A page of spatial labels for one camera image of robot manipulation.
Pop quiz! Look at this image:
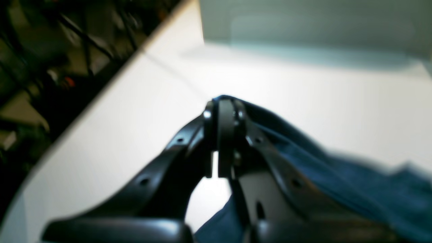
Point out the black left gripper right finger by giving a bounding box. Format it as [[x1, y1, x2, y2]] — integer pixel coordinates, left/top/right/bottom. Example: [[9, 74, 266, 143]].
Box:
[[216, 99, 399, 243]]

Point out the dark blue t-shirt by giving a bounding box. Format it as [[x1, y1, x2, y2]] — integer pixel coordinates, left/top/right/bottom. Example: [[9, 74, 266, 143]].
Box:
[[194, 95, 432, 243]]

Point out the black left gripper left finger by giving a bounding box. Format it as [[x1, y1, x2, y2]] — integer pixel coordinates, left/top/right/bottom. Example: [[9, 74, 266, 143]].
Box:
[[42, 101, 214, 243]]

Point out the white tray at corner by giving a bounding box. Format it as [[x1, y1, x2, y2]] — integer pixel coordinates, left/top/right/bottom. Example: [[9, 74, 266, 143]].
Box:
[[199, 0, 432, 70]]

